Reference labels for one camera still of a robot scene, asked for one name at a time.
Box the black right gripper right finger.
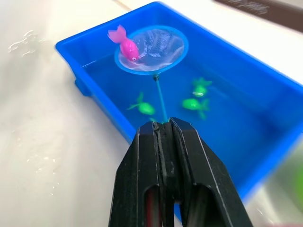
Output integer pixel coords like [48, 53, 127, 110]
[169, 116, 254, 227]

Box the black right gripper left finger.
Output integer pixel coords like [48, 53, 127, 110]
[107, 120, 176, 227]

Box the pink toy fish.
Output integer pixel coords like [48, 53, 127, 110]
[107, 25, 140, 63]

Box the blue rimmed fish net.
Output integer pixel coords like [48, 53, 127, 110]
[114, 26, 189, 123]

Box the blue plastic tub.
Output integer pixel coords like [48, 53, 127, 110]
[55, 1, 303, 204]

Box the green toy fish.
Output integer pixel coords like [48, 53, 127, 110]
[191, 77, 213, 98]
[127, 92, 156, 117]
[181, 97, 211, 121]

